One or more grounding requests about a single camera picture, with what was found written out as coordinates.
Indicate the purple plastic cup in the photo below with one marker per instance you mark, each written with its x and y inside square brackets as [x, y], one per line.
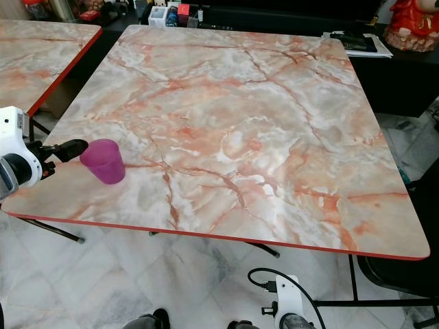
[104, 163]

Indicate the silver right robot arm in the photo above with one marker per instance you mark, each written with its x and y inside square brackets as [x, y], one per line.
[298, 322]

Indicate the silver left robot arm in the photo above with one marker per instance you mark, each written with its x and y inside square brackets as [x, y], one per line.
[7, 177]

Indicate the robot right leg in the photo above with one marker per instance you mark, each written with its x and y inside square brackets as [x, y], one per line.
[242, 325]

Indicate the robot leg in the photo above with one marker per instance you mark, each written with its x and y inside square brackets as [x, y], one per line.
[154, 319]
[242, 325]

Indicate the marble pattern table red edge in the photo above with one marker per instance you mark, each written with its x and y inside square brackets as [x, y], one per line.
[240, 123]
[41, 62]

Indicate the robot left leg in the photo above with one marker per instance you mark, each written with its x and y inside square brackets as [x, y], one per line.
[154, 319]

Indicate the black chair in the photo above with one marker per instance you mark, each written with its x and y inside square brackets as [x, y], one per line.
[387, 274]

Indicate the metal canister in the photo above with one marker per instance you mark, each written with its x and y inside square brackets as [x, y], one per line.
[64, 8]

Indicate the red lidded jar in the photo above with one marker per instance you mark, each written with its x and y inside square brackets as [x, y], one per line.
[36, 7]

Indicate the small white box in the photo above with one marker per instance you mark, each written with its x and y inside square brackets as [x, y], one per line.
[157, 16]

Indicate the small blue bottle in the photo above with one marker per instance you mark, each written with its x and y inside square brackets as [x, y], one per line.
[171, 16]

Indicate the small red box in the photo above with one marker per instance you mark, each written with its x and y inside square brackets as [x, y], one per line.
[183, 10]

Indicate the flat black device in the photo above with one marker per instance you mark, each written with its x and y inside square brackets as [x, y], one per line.
[355, 42]

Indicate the white paper sheets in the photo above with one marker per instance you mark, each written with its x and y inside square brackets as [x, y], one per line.
[387, 52]

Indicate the red figurine statue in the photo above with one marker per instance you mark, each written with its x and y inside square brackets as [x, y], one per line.
[411, 25]

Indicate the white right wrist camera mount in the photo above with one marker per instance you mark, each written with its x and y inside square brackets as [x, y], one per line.
[287, 300]

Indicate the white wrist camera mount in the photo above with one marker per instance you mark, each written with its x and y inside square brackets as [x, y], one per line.
[287, 300]
[14, 137]

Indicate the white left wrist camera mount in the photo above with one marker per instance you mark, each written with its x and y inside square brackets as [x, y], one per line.
[14, 137]

